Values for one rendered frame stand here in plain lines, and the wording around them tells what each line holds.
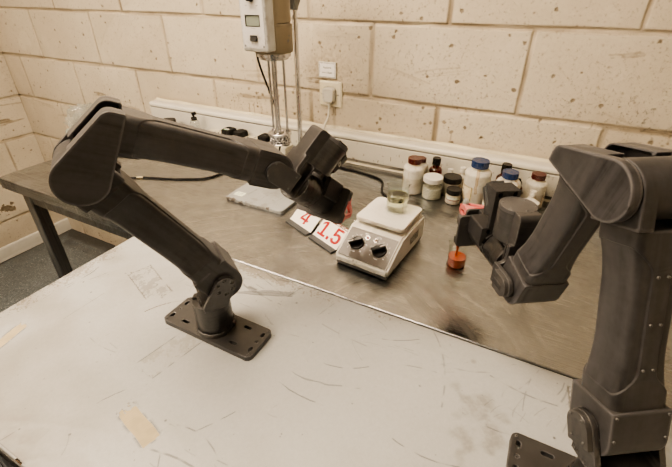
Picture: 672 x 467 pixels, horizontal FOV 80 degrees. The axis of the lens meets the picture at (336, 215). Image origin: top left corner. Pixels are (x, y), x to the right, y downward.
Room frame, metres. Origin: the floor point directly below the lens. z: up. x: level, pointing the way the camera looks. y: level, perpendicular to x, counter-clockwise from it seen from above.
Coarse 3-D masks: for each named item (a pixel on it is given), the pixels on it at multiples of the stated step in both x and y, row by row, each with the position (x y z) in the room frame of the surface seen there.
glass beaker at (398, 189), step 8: (392, 184) 0.83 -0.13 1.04; (400, 184) 0.84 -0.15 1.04; (408, 184) 0.80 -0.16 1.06; (392, 192) 0.79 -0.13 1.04; (400, 192) 0.79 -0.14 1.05; (408, 192) 0.80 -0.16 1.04; (392, 200) 0.79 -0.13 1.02; (400, 200) 0.79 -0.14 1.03; (392, 208) 0.79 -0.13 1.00; (400, 208) 0.79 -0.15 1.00
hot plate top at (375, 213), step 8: (376, 200) 0.86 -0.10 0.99; (384, 200) 0.86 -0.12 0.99; (368, 208) 0.82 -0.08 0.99; (376, 208) 0.82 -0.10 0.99; (384, 208) 0.82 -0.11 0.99; (408, 208) 0.82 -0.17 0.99; (416, 208) 0.82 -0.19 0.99; (360, 216) 0.78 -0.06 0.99; (368, 216) 0.78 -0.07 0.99; (376, 216) 0.78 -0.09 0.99; (384, 216) 0.78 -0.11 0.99; (392, 216) 0.78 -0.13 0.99; (400, 216) 0.78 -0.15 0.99; (408, 216) 0.78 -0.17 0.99; (416, 216) 0.79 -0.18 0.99; (376, 224) 0.76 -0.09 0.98; (384, 224) 0.75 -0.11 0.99; (392, 224) 0.75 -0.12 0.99; (400, 224) 0.75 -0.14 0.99; (408, 224) 0.75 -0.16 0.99; (400, 232) 0.73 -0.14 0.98
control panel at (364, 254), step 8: (352, 232) 0.76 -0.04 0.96; (360, 232) 0.76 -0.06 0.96; (368, 232) 0.75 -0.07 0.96; (344, 240) 0.75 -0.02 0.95; (368, 240) 0.73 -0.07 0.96; (384, 240) 0.72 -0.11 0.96; (392, 240) 0.72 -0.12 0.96; (344, 248) 0.73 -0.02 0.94; (360, 248) 0.72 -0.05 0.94; (368, 248) 0.71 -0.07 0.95; (392, 248) 0.70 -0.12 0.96; (352, 256) 0.71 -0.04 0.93; (360, 256) 0.70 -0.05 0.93; (368, 256) 0.70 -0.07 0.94; (384, 256) 0.69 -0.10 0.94; (376, 264) 0.68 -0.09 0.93; (384, 264) 0.67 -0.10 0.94
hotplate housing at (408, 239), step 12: (420, 216) 0.81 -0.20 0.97; (360, 228) 0.77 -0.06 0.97; (372, 228) 0.76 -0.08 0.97; (384, 228) 0.76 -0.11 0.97; (408, 228) 0.76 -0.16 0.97; (420, 228) 0.80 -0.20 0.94; (396, 240) 0.72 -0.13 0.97; (408, 240) 0.74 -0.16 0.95; (336, 252) 0.73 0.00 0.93; (396, 252) 0.70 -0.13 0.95; (408, 252) 0.76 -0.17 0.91; (348, 264) 0.71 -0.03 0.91; (360, 264) 0.69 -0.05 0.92; (396, 264) 0.69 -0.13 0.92; (384, 276) 0.66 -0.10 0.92
